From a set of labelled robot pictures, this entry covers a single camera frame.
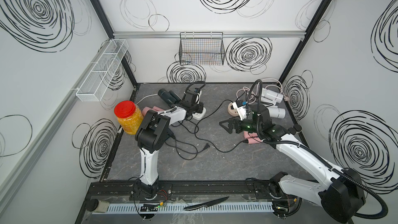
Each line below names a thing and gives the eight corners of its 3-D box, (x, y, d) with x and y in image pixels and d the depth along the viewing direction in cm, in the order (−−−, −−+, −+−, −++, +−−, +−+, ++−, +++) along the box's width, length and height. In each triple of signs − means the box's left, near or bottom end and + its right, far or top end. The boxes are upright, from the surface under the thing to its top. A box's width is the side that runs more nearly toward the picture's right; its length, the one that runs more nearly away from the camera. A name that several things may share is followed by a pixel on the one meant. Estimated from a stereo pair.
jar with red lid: (124, 135, 95) (110, 118, 80) (130, 118, 102) (118, 100, 87) (141, 135, 95) (130, 118, 80) (146, 118, 102) (137, 100, 87)
